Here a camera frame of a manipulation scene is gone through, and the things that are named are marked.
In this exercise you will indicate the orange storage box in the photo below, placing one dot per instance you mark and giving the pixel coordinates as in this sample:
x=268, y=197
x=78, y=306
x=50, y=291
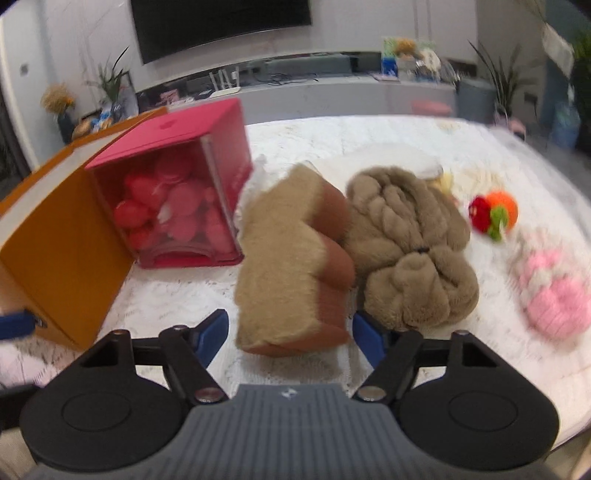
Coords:
x=60, y=230

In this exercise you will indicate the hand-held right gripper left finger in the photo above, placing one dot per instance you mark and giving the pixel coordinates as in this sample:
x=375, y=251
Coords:
x=213, y=334

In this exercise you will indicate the green plant in glass vase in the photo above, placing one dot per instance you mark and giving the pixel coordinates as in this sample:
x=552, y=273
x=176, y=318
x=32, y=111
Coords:
x=113, y=85

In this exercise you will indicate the grey television console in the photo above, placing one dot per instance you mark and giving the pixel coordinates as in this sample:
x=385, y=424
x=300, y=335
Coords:
x=323, y=94

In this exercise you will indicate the white router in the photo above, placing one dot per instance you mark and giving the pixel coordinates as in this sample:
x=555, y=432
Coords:
x=225, y=85

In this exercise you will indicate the white lace cloth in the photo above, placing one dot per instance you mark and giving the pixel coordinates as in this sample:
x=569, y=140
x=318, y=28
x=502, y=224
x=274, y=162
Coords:
x=256, y=184

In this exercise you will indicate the pink transparent box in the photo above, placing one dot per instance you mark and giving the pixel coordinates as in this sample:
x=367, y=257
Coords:
x=217, y=134

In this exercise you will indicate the brown fluffy plush toy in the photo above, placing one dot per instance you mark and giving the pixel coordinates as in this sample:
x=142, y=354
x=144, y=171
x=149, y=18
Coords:
x=406, y=230

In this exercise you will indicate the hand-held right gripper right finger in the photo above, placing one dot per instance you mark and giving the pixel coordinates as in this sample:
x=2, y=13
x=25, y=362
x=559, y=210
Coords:
x=367, y=339

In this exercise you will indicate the pale yellow soft toy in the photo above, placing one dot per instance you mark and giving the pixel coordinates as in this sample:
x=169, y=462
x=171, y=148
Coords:
x=475, y=177

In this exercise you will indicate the plush bear gift box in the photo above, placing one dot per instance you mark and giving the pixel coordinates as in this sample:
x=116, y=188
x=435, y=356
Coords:
x=406, y=55

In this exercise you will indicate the grey trash can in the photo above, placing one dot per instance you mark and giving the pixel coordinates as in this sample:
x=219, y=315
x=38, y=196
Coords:
x=475, y=99

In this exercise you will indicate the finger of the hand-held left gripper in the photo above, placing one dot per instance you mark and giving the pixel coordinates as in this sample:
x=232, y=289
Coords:
x=16, y=325

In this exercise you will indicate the colourful snack bags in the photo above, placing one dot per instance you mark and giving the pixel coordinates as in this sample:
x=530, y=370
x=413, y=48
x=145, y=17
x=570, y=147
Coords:
x=92, y=123

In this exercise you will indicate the pile of red round puffs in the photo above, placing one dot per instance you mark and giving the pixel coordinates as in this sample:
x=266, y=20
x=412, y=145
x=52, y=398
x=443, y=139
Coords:
x=152, y=203

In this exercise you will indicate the dried yellow flowers in vase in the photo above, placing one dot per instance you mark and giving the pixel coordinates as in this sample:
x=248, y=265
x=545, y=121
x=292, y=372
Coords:
x=57, y=99

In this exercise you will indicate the pink waste bin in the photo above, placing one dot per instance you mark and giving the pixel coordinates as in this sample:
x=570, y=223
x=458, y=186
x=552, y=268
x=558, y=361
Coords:
x=430, y=107

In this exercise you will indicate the cream cloth pouch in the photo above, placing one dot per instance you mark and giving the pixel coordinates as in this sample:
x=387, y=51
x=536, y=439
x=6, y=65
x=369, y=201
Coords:
x=392, y=157

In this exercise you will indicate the tall green potted plant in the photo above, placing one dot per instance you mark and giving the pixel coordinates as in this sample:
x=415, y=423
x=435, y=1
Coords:
x=505, y=78

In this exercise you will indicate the brown toast plush toy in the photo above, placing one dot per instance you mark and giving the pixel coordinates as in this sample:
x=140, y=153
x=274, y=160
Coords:
x=281, y=258

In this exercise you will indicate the crochet orange fruit toy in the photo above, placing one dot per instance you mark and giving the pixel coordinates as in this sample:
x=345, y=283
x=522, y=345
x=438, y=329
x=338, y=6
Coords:
x=505, y=207

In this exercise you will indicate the pink white knitted toy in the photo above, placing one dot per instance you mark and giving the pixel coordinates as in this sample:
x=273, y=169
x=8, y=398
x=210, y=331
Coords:
x=551, y=290

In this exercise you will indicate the black wall television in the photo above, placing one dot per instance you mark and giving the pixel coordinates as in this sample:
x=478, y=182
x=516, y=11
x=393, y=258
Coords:
x=217, y=25

